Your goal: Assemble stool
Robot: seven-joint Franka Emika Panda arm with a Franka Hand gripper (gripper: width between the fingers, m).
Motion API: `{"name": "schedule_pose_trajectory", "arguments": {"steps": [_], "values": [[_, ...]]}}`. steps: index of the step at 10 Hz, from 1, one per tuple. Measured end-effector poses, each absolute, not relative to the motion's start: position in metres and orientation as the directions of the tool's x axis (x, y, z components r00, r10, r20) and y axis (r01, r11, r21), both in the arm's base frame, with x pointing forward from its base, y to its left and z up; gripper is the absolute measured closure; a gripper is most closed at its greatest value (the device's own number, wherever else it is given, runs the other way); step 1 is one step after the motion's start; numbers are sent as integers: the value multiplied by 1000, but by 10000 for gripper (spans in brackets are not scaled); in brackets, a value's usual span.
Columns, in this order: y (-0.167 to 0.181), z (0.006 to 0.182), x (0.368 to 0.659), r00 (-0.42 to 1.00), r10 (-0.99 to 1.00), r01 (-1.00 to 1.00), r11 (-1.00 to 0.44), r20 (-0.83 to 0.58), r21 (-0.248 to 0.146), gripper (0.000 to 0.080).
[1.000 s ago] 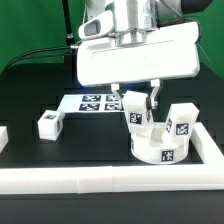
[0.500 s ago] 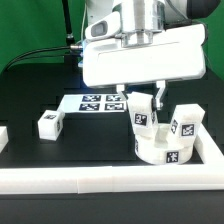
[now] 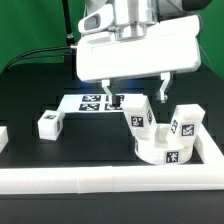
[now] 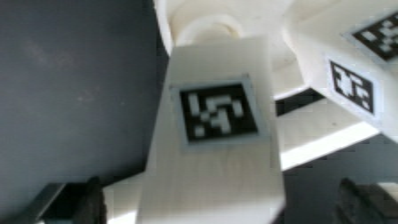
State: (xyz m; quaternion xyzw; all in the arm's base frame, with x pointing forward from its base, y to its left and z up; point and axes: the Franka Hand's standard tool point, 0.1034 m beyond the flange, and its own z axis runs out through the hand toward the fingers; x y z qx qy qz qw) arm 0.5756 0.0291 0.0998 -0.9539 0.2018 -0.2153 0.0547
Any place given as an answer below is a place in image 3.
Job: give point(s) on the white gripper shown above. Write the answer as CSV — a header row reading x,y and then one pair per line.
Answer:
x,y
169,46

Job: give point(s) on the white round stool seat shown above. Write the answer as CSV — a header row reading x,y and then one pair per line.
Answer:
x,y
158,151

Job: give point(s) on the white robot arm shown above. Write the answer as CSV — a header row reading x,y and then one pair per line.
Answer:
x,y
122,39

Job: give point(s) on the white sheet with tags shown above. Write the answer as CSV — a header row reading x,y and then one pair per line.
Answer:
x,y
94,103

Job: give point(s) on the black vertical pole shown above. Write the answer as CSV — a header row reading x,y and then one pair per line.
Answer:
x,y
69,34

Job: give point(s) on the white right fence bar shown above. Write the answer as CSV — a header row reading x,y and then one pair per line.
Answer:
x,y
207,149

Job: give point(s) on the white fence bar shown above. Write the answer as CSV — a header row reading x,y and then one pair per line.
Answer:
x,y
111,179
207,149

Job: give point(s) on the white front fence bar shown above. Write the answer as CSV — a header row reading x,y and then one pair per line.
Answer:
x,y
111,179

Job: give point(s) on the white left fence piece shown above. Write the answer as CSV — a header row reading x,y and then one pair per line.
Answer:
x,y
3,137

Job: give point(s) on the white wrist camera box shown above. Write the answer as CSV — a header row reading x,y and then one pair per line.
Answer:
x,y
98,21

